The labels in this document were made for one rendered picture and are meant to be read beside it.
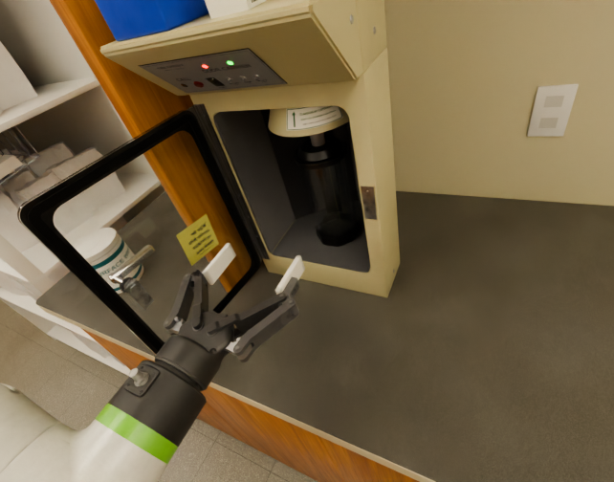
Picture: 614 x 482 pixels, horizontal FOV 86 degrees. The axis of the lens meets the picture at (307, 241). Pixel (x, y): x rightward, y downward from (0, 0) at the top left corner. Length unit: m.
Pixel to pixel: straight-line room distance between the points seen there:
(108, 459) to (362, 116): 0.49
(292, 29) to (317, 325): 0.56
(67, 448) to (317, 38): 0.47
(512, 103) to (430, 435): 0.71
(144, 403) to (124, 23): 0.44
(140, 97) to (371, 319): 0.60
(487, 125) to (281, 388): 0.77
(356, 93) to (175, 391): 0.43
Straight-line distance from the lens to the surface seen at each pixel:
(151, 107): 0.67
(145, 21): 0.50
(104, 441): 0.42
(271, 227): 0.80
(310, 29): 0.38
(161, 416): 0.42
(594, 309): 0.82
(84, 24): 0.64
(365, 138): 0.52
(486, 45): 0.90
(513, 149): 0.99
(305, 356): 0.71
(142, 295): 0.63
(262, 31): 0.40
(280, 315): 0.44
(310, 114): 0.58
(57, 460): 0.43
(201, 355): 0.44
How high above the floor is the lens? 1.55
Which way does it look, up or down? 40 degrees down
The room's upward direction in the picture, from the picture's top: 17 degrees counter-clockwise
